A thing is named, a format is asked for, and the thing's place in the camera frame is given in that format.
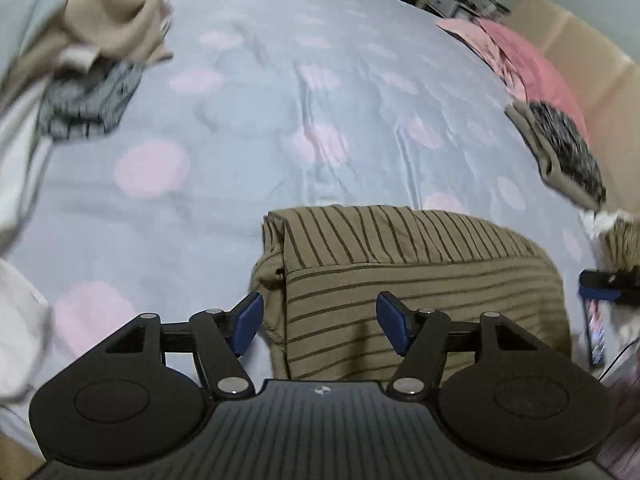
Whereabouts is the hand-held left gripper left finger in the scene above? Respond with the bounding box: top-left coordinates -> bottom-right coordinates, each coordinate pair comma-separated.
102,291 -> 265,401

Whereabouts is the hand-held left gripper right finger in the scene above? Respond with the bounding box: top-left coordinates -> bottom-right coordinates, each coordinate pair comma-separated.
376,291 -> 534,401

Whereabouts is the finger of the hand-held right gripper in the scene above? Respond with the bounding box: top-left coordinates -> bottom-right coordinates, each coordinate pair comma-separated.
578,270 -> 640,307

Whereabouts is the olive striped shirt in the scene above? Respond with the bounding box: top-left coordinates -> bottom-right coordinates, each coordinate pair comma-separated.
249,203 -> 574,382

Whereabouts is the folded dark patterned clothes stack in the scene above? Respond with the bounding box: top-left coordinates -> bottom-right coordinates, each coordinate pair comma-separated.
504,101 -> 603,211

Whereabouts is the folded olive striped garment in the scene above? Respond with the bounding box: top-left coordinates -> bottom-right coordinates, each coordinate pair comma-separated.
600,219 -> 640,273

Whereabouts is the black smartphone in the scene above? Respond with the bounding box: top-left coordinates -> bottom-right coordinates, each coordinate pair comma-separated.
581,300 -> 609,369

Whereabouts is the folded white cloth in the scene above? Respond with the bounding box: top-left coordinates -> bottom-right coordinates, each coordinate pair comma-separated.
579,206 -> 640,243

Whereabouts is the folded dark floral garment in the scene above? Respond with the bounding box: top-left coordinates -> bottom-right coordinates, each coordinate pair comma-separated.
527,100 -> 608,200

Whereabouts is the beige padded headboard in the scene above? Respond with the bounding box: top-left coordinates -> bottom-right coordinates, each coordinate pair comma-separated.
504,0 -> 640,211

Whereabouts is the large white cloth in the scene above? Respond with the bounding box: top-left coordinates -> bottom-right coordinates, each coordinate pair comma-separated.
0,80 -> 57,403

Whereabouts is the pink garment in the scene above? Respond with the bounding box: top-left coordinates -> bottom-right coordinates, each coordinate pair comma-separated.
434,16 -> 592,147

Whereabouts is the dark patterned garment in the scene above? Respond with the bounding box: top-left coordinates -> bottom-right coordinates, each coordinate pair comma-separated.
37,59 -> 147,139

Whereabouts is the grey bedside box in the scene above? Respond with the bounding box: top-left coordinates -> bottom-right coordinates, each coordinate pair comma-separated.
416,0 -> 460,15

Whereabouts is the crumpled beige garment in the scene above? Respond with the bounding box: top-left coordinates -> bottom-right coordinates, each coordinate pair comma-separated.
0,0 -> 177,92

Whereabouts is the black cable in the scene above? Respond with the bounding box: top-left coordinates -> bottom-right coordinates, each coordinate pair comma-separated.
597,339 -> 640,382

